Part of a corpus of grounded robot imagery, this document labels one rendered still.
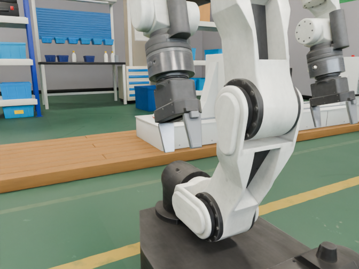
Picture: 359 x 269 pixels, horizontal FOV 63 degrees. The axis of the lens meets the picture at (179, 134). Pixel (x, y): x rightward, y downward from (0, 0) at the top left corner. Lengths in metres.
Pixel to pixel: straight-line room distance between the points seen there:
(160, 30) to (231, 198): 0.44
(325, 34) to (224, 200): 0.50
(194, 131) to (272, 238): 0.62
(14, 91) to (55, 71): 3.80
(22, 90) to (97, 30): 2.14
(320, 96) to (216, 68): 1.71
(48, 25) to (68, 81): 2.69
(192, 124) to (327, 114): 2.95
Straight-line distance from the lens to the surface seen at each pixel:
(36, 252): 1.34
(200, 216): 0.83
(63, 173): 1.94
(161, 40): 0.54
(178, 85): 0.51
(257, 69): 0.65
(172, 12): 0.54
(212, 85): 2.51
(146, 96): 4.59
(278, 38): 0.74
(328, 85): 0.88
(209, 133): 2.36
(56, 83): 8.30
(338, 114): 3.54
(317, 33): 0.87
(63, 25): 5.95
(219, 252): 0.93
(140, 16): 0.56
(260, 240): 1.01
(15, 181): 1.93
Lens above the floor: 0.71
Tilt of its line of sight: 13 degrees down
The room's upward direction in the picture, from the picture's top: straight up
